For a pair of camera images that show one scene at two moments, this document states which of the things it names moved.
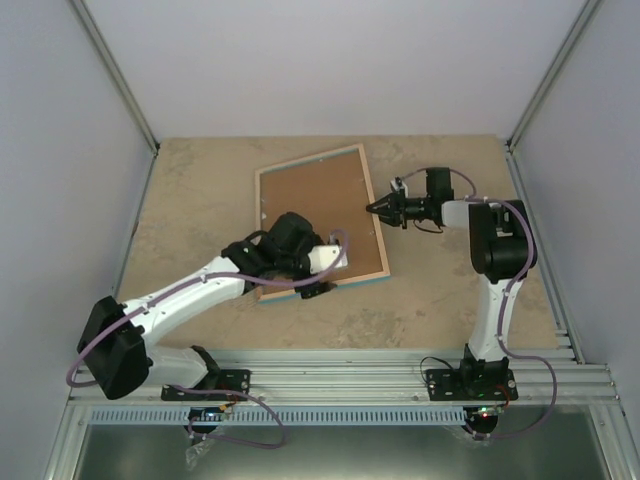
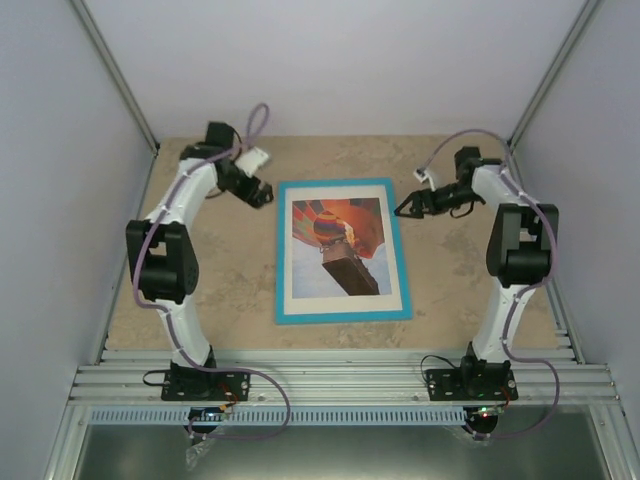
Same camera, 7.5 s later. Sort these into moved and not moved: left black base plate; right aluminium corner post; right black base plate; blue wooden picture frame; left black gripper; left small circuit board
Moved: blue wooden picture frame; left black gripper
Not moved: left small circuit board; right aluminium corner post; left black base plate; right black base plate
